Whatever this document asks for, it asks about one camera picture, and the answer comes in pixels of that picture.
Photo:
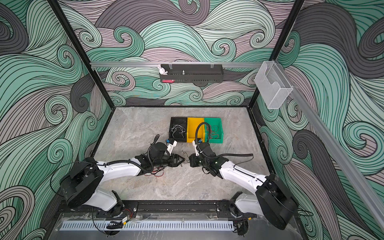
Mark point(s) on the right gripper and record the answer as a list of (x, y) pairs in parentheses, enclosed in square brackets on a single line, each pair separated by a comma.
[(192, 158)]

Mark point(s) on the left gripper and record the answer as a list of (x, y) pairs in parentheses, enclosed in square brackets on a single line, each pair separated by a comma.
[(174, 158)]

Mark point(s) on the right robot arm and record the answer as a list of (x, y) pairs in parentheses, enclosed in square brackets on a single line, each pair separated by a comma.
[(269, 196)]

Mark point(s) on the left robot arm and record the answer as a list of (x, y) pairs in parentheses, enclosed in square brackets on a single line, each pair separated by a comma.
[(82, 185)]

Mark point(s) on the green plastic bin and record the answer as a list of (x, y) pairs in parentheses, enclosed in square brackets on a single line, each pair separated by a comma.
[(217, 131)]

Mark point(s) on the black plastic bin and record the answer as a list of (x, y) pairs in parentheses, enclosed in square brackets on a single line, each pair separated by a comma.
[(178, 129)]

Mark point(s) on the yellow plastic bin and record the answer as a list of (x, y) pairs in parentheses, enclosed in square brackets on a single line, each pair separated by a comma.
[(192, 124)]

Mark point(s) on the white rabbit figurine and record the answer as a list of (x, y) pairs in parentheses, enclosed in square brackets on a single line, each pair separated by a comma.
[(162, 71)]

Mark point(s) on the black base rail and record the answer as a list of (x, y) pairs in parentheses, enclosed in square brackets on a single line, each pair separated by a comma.
[(186, 207)]

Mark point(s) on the white slotted cable duct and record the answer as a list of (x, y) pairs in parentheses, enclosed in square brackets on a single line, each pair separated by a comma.
[(150, 225)]

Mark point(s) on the black wall shelf tray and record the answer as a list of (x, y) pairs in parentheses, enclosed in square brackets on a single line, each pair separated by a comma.
[(196, 74)]

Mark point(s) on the aluminium wall rail back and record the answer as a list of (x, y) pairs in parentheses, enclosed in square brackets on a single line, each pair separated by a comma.
[(138, 64)]

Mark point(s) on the clear acrylic wall holder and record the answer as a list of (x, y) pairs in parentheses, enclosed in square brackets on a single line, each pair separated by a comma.
[(273, 84)]

